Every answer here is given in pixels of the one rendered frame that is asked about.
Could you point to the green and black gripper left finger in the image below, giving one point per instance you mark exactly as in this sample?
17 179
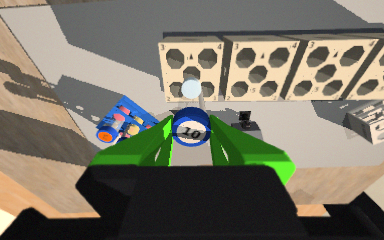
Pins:
141 148

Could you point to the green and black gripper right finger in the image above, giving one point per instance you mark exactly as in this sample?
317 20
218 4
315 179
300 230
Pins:
244 149

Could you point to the blue tube rack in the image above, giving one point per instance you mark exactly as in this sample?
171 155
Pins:
134 110

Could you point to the grey flat mat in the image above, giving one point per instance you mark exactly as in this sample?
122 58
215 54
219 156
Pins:
94 53

